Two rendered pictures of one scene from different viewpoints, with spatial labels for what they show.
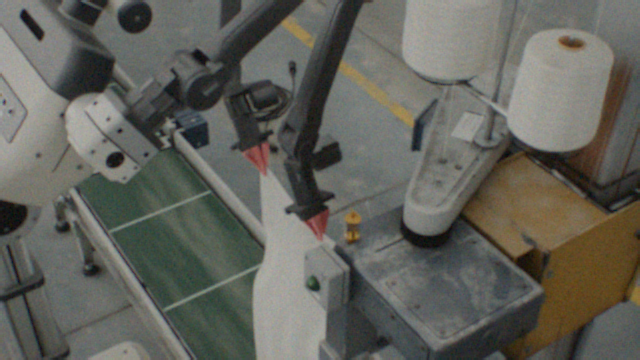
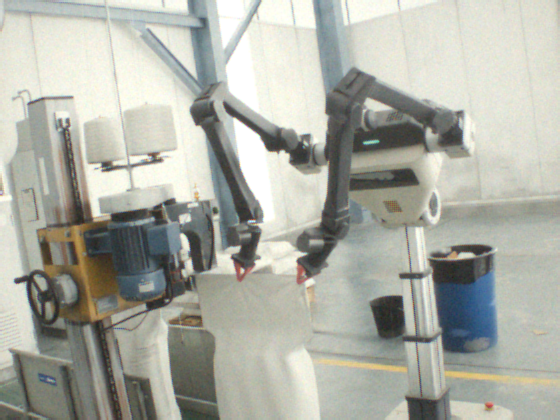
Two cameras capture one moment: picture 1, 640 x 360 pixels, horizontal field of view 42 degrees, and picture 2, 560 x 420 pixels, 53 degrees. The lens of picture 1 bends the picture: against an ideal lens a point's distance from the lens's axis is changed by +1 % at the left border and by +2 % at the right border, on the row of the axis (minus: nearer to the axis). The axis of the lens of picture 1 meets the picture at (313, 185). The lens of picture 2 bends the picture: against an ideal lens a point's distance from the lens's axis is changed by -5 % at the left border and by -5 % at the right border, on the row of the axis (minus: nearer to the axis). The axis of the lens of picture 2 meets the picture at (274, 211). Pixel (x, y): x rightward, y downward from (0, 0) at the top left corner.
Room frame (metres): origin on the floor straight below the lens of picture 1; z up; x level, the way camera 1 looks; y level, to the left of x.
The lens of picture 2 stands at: (3.30, -0.48, 1.47)
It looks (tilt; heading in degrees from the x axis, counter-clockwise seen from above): 5 degrees down; 162
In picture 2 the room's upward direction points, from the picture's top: 8 degrees counter-clockwise
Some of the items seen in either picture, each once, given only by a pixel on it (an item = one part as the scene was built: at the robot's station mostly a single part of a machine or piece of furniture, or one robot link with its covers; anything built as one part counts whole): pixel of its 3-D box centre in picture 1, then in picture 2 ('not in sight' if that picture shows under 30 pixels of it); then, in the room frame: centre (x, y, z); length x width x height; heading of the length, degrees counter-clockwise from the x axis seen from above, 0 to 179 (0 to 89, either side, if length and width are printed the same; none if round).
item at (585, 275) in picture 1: (546, 240); (101, 264); (1.20, -0.47, 1.18); 0.34 x 0.25 x 0.31; 124
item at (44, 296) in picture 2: not in sight; (41, 297); (1.37, -0.67, 1.13); 0.18 x 0.11 x 0.18; 34
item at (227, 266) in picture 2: not in sight; (234, 266); (-1.68, 0.66, 0.56); 0.66 x 0.42 x 0.15; 124
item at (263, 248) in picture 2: not in sight; (257, 251); (-2.23, 1.03, 0.56); 0.67 x 0.43 x 0.15; 34
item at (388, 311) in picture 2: not in sight; (390, 316); (-0.62, 1.54, 0.13); 0.30 x 0.30 x 0.26
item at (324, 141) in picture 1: (311, 148); (244, 226); (1.41, 0.00, 1.25); 0.11 x 0.09 x 0.12; 124
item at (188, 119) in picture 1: (176, 117); not in sight; (2.75, 0.57, 0.35); 0.30 x 0.15 x 0.15; 34
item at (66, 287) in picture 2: not in sight; (61, 290); (1.32, -0.61, 1.14); 0.11 x 0.06 x 0.11; 34
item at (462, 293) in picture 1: (427, 311); (165, 236); (0.98, -0.21, 1.21); 0.30 x 0.25 x 0.30; 34
